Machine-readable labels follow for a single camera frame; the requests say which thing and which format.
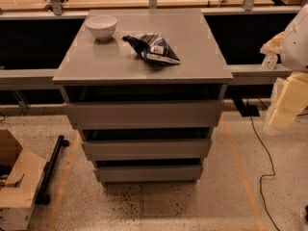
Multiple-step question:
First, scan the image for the grey metal rail frame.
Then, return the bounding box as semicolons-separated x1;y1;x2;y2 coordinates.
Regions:
0;0;308;91

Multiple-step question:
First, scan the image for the grey top drawer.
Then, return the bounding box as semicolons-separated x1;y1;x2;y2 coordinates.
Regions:
64;100;222;129

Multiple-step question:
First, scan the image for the grey middle drawer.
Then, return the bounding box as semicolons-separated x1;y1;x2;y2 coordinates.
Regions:
82;139;212;161

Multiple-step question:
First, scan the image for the blue chip bag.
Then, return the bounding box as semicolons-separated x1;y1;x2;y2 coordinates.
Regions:
122;34;180;64

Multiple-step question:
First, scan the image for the grey bottom drawer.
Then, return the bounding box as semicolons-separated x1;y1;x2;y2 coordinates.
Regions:
93;166;203;183

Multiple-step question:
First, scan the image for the black metal bar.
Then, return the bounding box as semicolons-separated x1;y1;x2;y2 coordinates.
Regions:
35;135;70;205

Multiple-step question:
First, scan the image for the grey drawer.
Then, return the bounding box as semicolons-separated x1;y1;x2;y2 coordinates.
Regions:
64;100;222;129
82;139;212;161
93;166;203;183

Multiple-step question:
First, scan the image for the black floor cable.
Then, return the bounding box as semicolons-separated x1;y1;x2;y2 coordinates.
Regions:
246;99;282;231

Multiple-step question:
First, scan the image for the white ceramic bowl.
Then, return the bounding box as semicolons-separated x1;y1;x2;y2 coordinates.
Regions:
86;15;117;40

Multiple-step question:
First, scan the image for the black power adapter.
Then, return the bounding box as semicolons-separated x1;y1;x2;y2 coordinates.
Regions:
233;99;260;117

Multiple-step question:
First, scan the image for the clear sanitizer bottle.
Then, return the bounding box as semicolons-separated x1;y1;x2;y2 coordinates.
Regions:
261;54;278;70

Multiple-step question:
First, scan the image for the grey drawer cabinet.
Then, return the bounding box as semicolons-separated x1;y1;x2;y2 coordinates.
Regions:
52;8;234;187

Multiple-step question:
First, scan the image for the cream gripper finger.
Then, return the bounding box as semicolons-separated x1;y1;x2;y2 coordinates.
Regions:
260;32;283;55

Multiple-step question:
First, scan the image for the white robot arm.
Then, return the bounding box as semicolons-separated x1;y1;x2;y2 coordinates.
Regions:
260;5;308;135

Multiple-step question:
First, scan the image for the cardboard box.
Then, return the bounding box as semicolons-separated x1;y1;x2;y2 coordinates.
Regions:
0;130;46;231

